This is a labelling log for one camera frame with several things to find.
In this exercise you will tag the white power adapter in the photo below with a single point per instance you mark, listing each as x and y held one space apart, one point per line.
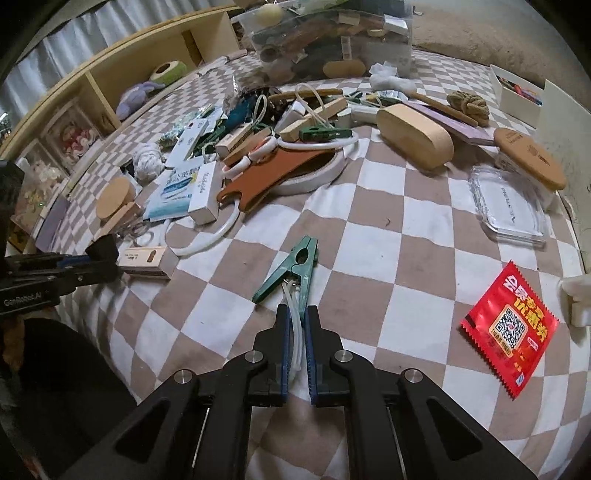
364 114

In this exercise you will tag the wooden bedside shelf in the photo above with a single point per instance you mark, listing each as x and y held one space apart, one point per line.
115 60

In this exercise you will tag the wooden brush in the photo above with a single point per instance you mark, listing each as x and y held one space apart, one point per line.
304 94

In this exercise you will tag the clear plastic storage bin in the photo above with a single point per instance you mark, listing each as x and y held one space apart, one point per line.
332 41

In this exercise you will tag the white remote control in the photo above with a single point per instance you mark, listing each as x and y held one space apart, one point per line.
189 143

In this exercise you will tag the pale yellow ball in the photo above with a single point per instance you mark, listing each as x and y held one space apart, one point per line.
270 14

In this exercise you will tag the red foil packet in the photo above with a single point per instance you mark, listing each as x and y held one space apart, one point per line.
510 327

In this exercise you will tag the tan wooden plank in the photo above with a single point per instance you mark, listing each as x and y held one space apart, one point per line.
130 217

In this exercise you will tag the clear plastic case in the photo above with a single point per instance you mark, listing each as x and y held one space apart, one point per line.
508 205

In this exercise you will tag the round cork disc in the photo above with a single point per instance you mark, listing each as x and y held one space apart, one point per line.
115 196

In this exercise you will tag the shallow white box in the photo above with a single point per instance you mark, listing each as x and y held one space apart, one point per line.
510 104

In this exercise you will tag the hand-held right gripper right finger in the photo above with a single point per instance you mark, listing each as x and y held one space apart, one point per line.
313 334

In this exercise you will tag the orange white scissors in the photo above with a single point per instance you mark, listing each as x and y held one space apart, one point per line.
251 157

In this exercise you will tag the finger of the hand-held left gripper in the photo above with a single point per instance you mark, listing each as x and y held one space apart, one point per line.
87 279
101 249

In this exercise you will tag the avocado plush toy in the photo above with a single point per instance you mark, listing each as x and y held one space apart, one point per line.
168 71

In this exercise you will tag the floral framed picture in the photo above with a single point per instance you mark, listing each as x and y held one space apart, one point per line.
76 138

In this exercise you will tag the white shoebox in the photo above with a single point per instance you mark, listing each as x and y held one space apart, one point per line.
568 152

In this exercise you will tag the purple plush toy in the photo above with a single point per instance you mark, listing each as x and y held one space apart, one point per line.
136 98

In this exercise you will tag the white tape roll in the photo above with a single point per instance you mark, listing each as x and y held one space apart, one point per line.
318 175

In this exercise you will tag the grey white sock ball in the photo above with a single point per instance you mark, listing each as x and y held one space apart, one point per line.
147 159

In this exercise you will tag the slim white carton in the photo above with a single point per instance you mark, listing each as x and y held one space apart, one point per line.
205 194

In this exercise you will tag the small white box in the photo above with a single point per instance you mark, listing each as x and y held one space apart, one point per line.
145 263

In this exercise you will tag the grey curtain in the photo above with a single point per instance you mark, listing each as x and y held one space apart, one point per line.
55 60

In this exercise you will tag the large blue white medicine sachet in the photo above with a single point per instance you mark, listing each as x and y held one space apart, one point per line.
178 194

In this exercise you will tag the floral print packet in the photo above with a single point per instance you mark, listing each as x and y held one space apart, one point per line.
184 125

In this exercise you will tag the purple flat box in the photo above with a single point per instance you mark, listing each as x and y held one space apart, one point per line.
466 133

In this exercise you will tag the round cork coaster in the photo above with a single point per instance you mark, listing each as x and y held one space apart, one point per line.
531 157

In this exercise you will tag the teal pouch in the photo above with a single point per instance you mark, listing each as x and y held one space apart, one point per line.
240 113

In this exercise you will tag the purple notebook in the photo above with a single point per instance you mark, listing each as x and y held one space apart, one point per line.
51 221

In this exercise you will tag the perforated wooden box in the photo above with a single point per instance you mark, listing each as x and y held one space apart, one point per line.
235 139

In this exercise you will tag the pile of colourful lighters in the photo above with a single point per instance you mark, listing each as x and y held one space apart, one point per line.
521 87

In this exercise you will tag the white sock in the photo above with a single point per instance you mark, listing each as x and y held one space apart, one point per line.
388 78

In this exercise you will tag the small white plastic container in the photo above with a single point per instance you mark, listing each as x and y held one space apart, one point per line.
577 300

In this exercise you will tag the oval wooden block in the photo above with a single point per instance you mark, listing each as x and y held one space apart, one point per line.
415 136

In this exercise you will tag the brown fluffy blanket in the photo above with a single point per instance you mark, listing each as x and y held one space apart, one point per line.
498 32

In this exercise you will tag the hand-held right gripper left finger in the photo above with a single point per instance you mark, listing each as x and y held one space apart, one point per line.
285 334

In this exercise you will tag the person's dark clothing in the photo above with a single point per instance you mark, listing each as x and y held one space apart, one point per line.
64 397

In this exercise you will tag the brown leather piece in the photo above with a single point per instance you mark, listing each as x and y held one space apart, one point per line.
277 177

